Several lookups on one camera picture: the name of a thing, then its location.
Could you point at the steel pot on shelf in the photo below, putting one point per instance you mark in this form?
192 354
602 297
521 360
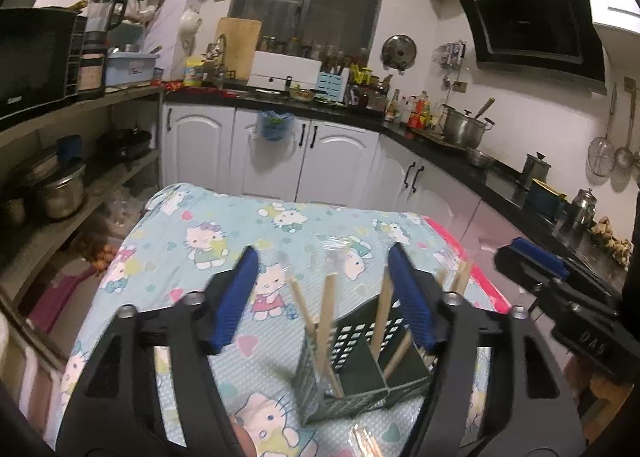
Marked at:
63 193

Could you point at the black range hood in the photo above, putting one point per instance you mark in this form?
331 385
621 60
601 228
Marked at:
551 38

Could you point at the hello kitty tablecloth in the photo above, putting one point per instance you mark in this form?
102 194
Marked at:
188 234

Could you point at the steel kettle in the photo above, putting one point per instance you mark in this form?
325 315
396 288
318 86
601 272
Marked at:
582 208

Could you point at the light blue dish tub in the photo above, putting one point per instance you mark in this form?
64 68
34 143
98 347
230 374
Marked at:
126 68

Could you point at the blue knife block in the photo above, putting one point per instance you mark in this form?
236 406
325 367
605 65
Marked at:
333 86

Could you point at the hanging wire skimmer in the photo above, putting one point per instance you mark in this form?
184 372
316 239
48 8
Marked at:
601 151

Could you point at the wooden cutting board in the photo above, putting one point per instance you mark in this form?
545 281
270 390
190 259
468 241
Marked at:
242 37

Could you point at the steel stock pot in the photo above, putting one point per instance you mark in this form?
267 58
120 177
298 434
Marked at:
464 130

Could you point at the chopsticks compartment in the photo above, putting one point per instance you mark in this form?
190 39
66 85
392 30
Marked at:
423 324
321 332

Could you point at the black microwave oven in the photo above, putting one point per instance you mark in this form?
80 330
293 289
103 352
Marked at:
40 56

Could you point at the ginger roots pile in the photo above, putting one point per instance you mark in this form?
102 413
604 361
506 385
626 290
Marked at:
620 250

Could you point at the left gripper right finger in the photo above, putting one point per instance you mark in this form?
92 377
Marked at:
528 411

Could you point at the blender with black lid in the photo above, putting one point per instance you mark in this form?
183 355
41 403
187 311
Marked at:
102 17

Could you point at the hanging pot lid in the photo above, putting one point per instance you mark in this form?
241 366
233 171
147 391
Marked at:
399 52

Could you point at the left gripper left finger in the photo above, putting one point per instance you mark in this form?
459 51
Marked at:
115 409

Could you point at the green plastic utensil basket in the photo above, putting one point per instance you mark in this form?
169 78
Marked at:
359 372

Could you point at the chopsticks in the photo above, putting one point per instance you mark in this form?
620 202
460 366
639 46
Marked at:
363 442

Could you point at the blue hanging bag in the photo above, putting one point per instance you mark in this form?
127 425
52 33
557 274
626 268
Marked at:
274 126

